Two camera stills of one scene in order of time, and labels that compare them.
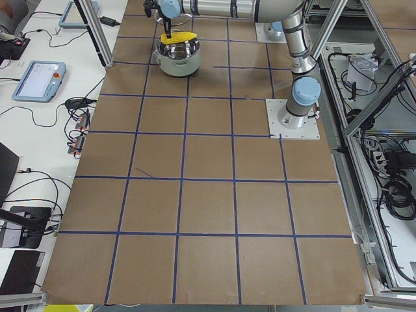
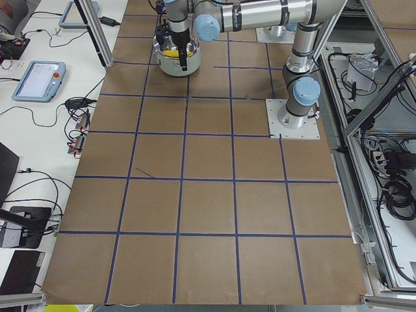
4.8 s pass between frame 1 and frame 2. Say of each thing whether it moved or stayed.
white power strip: stayed
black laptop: stayed
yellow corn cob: moved
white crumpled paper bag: stayed
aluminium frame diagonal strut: stayed
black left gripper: moved
